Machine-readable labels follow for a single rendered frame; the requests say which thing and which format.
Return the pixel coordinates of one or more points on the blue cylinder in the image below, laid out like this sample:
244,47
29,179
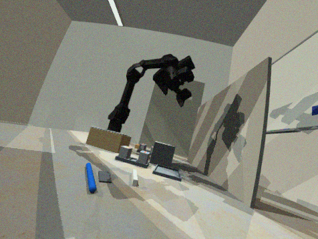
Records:
91,181

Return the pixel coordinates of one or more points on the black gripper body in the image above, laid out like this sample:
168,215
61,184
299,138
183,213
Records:
173,84

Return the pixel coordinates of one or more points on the beige flat panel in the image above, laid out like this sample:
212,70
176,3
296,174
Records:
229,136

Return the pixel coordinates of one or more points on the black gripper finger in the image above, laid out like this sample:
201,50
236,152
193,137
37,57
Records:
162,82
181,99

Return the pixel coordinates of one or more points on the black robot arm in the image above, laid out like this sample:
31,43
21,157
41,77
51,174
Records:
182,70

